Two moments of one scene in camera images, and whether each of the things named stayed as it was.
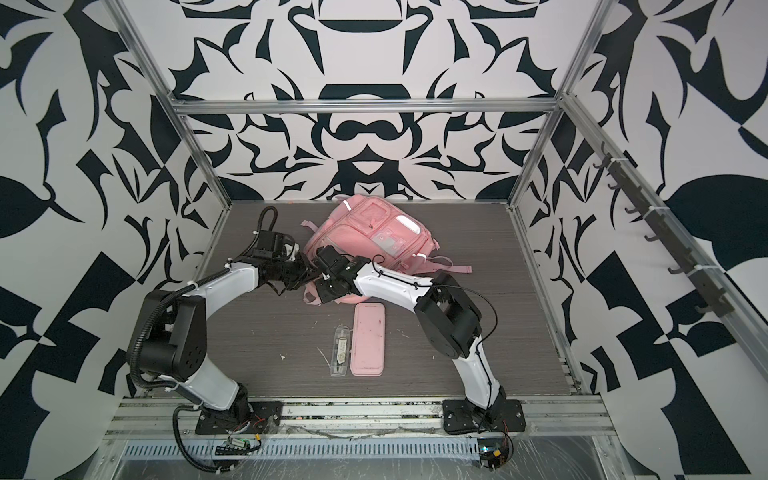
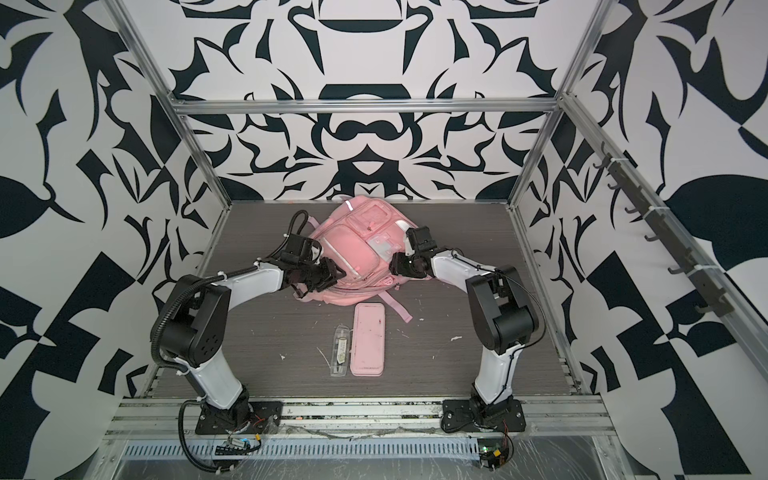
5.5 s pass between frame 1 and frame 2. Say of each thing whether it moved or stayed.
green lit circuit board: stayed
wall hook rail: stayed
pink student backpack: stayed
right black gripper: moved
